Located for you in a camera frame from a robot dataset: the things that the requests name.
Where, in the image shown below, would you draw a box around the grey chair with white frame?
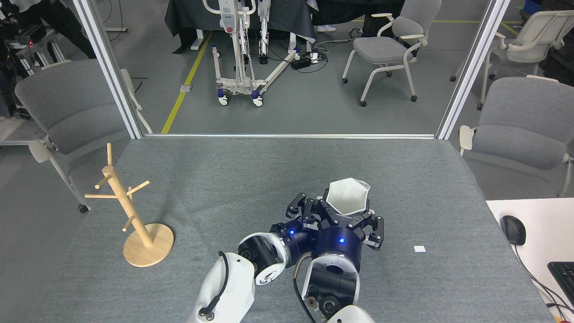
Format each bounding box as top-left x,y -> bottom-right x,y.
458,75 -> 574,198
450,10 -> 574,111
15,60 -> 153,214
342,0 -> 442,107

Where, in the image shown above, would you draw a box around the silver table edge rail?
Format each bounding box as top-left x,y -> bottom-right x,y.
143,133 -> 438,140

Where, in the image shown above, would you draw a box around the white faceted cup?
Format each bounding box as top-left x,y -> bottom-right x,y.
324,178 -> 372,217

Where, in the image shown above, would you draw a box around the silver aluminium post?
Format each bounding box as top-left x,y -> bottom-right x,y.
72,0 -> 144,140
436,0 -> 512,140

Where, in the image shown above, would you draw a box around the person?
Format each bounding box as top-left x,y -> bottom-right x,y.
9,0 -> 97,60

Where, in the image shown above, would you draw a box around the black computer mouse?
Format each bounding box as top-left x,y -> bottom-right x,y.
500,215 -> 526,246

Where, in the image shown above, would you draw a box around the wooden cup rack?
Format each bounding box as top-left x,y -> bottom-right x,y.
85,143 -> 174,268

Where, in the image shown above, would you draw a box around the black mouse cable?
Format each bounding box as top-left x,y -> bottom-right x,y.
513,244 -> 574,314

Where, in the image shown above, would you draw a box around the black table cloth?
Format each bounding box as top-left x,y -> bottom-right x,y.
165,0 -> 317,54

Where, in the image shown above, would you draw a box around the white desk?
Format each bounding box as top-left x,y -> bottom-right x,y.
487,198 -> 574,323

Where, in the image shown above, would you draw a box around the black power strip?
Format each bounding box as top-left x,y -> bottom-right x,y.
291,53 -> 320,70

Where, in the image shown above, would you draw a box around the white stand on wheels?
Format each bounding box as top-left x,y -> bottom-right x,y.
203,0 -> 301,107

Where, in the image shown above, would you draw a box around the black keyboard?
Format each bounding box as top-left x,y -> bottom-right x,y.
548,262 -> 574,306

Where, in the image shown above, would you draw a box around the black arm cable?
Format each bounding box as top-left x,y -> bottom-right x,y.
293,252 -> 324,323

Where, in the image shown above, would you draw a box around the metal equipment rack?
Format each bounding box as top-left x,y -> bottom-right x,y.
0,25 -> 68,77

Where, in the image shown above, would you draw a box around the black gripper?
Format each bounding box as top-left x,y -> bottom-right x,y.
270,193 -> 321,265
316,199 -> 385,272

